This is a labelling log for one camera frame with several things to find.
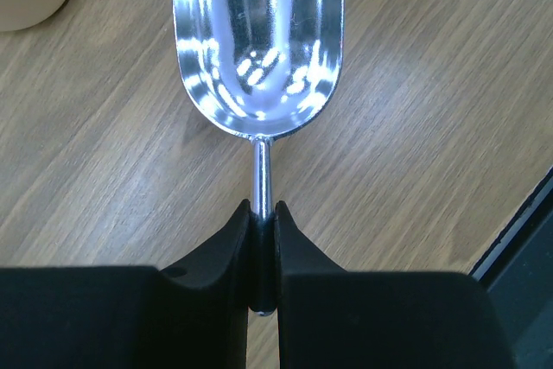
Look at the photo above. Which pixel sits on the metal scoop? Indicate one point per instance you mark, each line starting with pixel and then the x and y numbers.
pixel 260 70

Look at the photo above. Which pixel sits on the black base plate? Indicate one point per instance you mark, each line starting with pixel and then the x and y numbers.
pixel 516 271

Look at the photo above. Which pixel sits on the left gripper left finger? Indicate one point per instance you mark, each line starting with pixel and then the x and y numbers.
pixel 191 314

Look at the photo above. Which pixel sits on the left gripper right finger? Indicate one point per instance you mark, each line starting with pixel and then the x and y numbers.
pixel 329 317

